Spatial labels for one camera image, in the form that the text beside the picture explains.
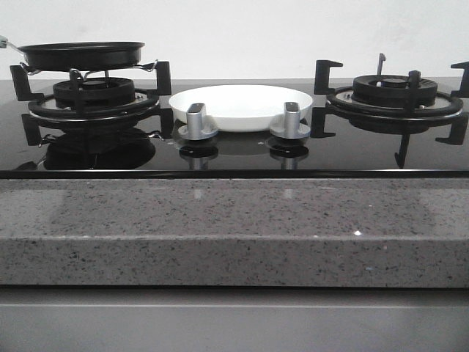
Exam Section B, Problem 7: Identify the white round plate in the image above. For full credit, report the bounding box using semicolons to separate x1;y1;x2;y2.
169;84;313;132

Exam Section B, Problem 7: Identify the black frying pan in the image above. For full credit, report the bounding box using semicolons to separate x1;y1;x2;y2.
1;37;144;71

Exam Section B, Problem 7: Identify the silver left stove knob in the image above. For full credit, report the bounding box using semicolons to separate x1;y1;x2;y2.
178;103;218;141

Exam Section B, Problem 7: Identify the silver stove knob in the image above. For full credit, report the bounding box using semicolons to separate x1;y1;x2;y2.
178;103;218;141
270;102;311;139

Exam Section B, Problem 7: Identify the silver right stove knob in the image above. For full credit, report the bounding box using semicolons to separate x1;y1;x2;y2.
270;102;311;139

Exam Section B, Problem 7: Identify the black left pan support grate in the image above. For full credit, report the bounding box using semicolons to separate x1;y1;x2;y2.
10;61;171;145

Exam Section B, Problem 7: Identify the black pan support grate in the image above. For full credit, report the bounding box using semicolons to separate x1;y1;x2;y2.
311;54;468;167
10;61;171;145

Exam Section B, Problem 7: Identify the black right pan support grate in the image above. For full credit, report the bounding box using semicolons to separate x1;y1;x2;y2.
311;54;468;167

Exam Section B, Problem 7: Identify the black glass gas cooktop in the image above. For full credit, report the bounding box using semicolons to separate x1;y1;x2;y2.
1;79;468;179

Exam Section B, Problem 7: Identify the black left gas burner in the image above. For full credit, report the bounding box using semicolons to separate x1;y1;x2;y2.
53;77;135;109

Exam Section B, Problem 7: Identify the black gas burner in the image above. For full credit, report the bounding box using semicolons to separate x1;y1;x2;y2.
53;77;135;109
352;75;437;108

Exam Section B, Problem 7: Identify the black right gas burner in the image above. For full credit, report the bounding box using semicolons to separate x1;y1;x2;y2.
352;75;437;108

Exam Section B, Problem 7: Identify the wire pan reducer ring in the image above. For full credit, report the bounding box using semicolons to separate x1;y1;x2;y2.
20;59;159;81

